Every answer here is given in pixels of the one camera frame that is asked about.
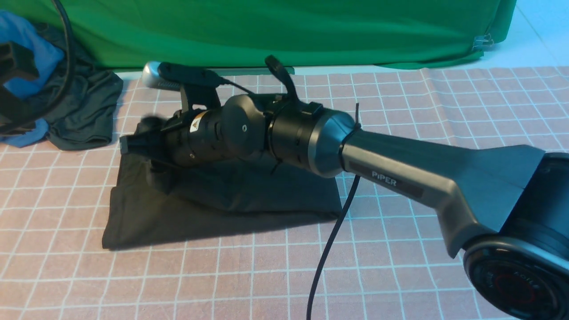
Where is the gray right robot arm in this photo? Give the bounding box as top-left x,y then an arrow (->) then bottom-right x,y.
120,55 -> 569,320

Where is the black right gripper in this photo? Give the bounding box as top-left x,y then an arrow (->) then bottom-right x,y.
120,109 -> 232,168

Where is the green backdrop cloth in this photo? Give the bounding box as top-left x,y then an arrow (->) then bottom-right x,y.
0,0 -> 517,72

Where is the dark gray crumpled garment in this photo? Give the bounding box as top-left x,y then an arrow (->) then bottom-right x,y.
29,23 -> 123,151

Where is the dark gray long-sleeved shirt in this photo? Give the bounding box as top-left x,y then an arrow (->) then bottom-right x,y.
102,154 -> 342,250

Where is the blue crumpled garment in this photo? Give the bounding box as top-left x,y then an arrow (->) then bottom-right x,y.
1,10 -> 70,148

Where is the gray metal bar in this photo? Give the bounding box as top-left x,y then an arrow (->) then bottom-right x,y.
210,68 -> 272,77

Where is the metal binder clip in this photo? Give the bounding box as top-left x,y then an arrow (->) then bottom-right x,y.
472,34 -> 494,52

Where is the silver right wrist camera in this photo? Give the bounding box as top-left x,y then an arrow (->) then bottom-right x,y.
141,61 -> 225,112

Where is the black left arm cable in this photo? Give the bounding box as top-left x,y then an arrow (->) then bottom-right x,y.
0,0 -> 76,132

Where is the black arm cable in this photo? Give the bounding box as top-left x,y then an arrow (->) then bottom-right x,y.
0,0 -> 76,132
306,102 -> 361,320

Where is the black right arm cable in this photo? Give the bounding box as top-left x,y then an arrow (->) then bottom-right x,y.
306,102 -> 361,320

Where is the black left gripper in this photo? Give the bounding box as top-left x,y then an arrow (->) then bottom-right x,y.
0,42 -> 40,134

